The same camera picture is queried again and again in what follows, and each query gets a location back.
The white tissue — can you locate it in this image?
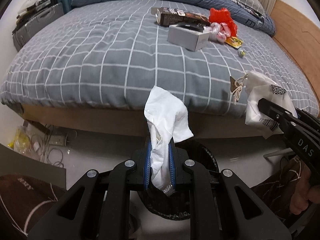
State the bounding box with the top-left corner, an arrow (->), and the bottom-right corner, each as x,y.
144,86 -> 194,196

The white red-print plastic wrapper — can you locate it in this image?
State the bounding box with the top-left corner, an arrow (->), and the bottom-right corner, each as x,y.
204,22 -> 231,43

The brown cookie box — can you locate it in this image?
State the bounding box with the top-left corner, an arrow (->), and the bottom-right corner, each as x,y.
151,7 -> 210,27

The black trash bin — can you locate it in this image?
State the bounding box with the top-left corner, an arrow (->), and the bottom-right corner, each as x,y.
138,139 -> 219,221

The right hand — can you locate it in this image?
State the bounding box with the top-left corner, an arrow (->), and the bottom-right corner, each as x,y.
290,165 -> 320,215

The white power strip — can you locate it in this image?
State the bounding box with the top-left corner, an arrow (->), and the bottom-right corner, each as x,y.
45,134 -> 67,147

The small crumpled wrapper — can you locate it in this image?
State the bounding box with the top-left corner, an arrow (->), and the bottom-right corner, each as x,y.
238,49 -> 246,58

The wooden headboard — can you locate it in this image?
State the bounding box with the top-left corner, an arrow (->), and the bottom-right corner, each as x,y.
271,0 -> 319,94

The yellow snack wrapper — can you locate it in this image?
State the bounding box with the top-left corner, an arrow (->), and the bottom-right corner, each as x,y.
225,36 -> 243,49

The yellow plastic bag on floor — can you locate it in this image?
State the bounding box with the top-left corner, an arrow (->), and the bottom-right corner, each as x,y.
8,126 -> 31,154

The red plastic bag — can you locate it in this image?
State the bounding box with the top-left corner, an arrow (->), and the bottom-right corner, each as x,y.
208,8 -> 238,37

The black lid white box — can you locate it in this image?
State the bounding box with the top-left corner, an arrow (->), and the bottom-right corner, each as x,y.
167,24 -> 209,51

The grey checked bed mattress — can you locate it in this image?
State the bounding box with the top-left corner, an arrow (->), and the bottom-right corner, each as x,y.
0,0 -> 320,140

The grey suitcase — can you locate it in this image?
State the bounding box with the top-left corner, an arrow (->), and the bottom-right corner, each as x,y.
12,3 -> 64,51

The white item on suitcase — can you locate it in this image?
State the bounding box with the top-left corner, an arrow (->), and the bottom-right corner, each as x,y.
18,0 -> 38,14

